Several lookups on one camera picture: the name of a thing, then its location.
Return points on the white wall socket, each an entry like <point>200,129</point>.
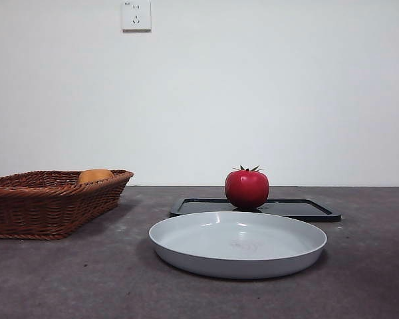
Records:
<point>136,16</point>

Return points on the orange-yellow round toy food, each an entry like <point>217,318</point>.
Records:
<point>94,175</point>

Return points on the grey round plate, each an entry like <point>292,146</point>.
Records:
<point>204,242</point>

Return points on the black rectangular tray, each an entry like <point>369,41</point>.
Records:
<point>304,210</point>

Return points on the brown wicker basket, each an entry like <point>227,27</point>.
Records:
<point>53,212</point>

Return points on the red toy tomato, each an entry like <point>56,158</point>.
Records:
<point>246,189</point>

